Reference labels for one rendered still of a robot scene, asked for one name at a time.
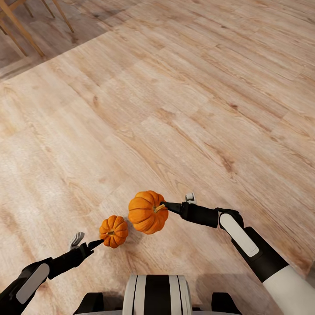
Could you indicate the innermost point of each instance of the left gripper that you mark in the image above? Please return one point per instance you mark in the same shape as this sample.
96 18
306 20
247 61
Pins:
75 257

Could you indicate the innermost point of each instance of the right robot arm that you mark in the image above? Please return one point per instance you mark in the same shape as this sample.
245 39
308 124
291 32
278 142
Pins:
292 294

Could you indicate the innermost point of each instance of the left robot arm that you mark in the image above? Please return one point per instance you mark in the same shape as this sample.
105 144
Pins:
15 298

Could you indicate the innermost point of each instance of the breakfast table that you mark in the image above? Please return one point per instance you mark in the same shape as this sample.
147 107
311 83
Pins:
10 14

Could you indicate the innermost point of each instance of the pumpkin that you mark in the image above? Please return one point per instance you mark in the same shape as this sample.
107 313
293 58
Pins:
146 214
114 231

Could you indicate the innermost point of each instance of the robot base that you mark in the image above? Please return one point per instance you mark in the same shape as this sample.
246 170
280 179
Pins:
93 304

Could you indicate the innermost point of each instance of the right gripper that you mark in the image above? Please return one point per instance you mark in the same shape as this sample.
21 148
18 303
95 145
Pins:
190 212

